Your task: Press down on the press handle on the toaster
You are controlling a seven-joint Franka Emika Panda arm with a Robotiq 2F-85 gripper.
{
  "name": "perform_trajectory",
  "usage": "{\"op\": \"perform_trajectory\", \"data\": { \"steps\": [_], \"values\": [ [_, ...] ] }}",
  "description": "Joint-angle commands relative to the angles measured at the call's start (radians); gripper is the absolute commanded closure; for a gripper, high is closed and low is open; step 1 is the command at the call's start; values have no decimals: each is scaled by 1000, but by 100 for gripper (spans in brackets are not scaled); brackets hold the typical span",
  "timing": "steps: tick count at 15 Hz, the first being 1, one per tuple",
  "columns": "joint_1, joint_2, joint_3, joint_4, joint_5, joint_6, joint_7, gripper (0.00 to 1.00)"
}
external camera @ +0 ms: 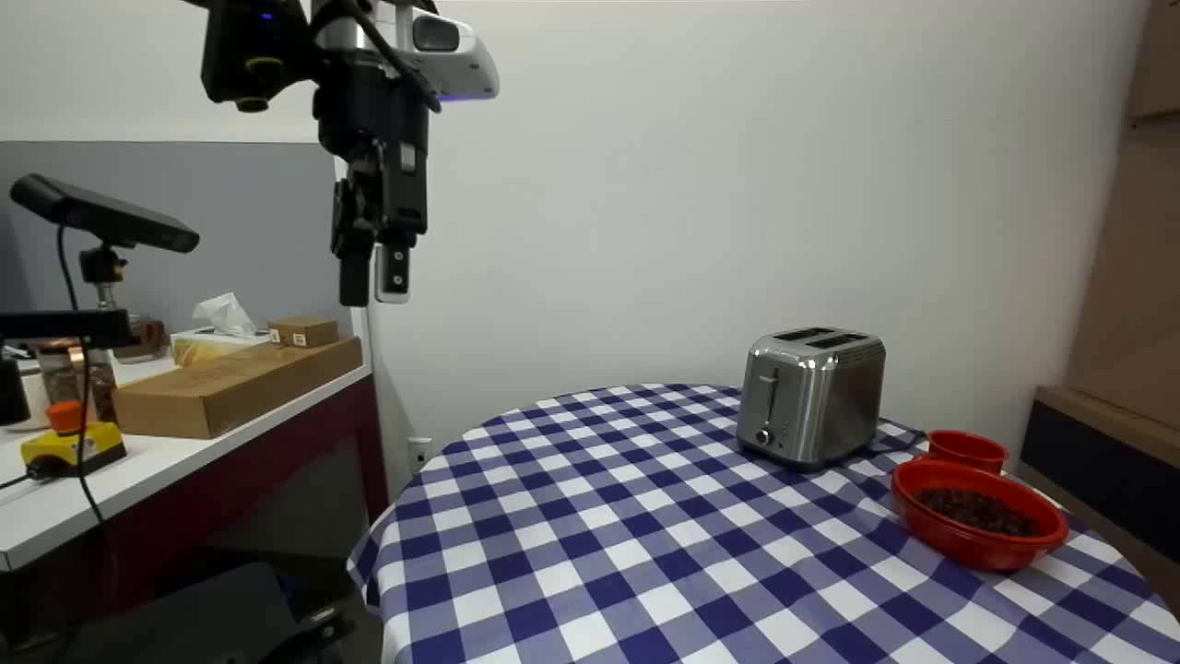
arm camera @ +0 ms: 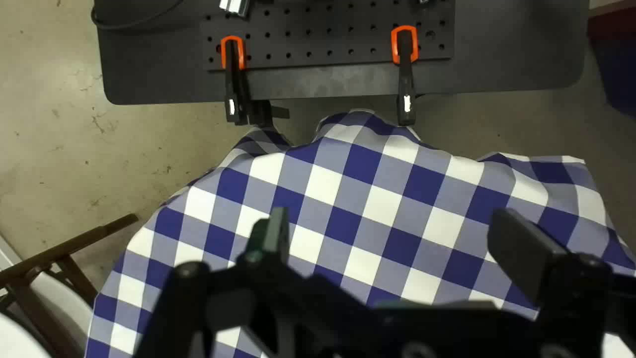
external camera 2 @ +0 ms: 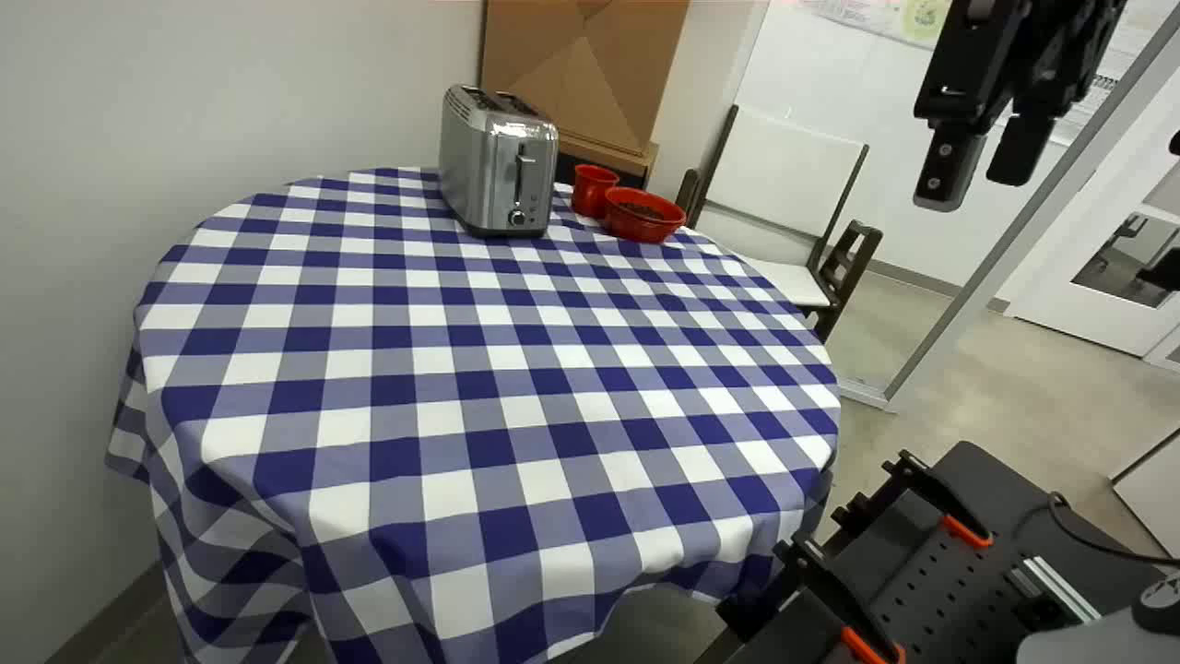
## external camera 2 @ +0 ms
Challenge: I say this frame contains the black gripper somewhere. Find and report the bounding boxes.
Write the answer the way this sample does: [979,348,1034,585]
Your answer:
[910,0,1132,215]

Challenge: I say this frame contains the silver two-slot toaster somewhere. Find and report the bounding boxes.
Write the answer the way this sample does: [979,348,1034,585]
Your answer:
[435,83,565,240]

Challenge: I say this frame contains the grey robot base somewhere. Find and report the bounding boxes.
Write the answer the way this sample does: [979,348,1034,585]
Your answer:
[1013,567,1180,664]

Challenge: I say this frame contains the white door with window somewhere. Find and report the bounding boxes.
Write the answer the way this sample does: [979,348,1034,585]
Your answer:
[997,116,1180,374]

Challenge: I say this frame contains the black clamp with orange tip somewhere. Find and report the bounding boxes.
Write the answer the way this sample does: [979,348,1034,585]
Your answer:
[714,534,915,664]
[831,447,998,562]

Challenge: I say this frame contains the red plastic bowl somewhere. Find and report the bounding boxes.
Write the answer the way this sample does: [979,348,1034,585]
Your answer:
[598,186,691,247]

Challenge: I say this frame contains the red plastic cup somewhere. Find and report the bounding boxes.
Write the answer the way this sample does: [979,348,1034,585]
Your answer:
[567,159,622,226]

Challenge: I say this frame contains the brown cardboard box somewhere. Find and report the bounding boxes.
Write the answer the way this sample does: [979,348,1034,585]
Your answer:
[477,0,692,178]

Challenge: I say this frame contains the blue white checkered tablecloth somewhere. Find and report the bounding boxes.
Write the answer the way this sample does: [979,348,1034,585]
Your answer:
[105,164,844,664]

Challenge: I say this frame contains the grey aluminium frame post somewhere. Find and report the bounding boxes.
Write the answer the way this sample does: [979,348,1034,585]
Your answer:
[842,5,1180,418]

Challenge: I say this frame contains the paper wall poster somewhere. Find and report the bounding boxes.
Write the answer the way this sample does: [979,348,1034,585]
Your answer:
[805,0,955,53]

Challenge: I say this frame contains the white chair with black frame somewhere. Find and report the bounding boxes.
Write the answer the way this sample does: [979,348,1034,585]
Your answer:
[673,103,885,344]

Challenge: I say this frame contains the black floor cable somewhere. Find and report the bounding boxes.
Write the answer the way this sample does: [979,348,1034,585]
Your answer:
[1041,491,1180,571]

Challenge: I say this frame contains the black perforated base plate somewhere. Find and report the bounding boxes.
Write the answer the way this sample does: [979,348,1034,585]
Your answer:
[733,438,1180,664]

